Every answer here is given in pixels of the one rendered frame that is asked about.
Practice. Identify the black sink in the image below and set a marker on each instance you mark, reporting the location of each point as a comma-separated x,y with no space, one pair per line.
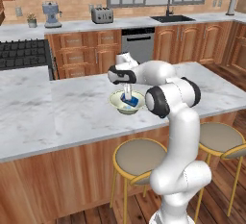
173,18

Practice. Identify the grey wall outlet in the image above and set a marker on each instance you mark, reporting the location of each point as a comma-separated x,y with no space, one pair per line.
217,3
19,11
91,8

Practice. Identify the yellow stool with grey seat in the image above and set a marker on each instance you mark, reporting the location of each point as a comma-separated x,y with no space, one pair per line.
219,138
137,157

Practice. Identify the silver toaster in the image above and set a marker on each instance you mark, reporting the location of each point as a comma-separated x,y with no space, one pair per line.
102,15

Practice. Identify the black tap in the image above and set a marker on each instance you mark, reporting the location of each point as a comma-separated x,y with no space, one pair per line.
168,5

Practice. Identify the silver dishwasher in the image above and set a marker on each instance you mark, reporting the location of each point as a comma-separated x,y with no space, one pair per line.
138,43

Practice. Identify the wooden arched door cupboard run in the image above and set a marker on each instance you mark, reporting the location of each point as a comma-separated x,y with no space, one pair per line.
192,40

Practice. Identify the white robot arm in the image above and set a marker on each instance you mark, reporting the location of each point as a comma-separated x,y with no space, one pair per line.
179,131

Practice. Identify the small potted plant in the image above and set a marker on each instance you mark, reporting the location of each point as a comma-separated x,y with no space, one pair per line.
31,20

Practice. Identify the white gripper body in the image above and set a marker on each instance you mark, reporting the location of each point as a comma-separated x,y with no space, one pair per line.
127,90

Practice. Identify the wooden side cupboard run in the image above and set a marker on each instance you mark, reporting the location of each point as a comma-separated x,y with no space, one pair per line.
238,48

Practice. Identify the blue ice block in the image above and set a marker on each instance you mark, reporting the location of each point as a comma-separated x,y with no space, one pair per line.
132,102

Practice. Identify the black hob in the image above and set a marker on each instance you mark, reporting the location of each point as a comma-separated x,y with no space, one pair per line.
22,53

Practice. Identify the cream green bowl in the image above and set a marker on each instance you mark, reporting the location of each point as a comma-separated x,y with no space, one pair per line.
118,103

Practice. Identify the wooden island counter front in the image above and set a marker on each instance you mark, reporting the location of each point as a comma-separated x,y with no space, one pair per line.
64,179

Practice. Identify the white paper towel roll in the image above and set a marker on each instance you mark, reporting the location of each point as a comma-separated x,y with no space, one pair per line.
231,6

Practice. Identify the blue grey coffee machine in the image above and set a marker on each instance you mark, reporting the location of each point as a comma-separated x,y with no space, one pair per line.
51,13

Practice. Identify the wooden drawer cupboard run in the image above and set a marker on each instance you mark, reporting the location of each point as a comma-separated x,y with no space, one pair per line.
83,53

